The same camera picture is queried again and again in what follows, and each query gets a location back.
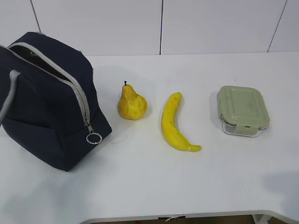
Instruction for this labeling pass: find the navy blue lunch bag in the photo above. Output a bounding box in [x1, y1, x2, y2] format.
[0, 32, 112, 171]

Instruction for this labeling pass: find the yellow banana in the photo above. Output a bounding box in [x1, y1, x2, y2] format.
[161, 92, 202, 152]

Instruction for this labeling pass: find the glass container green lid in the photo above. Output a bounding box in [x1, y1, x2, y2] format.
[217, 85, 270, 137]

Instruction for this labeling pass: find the yellow pear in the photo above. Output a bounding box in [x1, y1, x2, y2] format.
[117, 80, 148, 120]

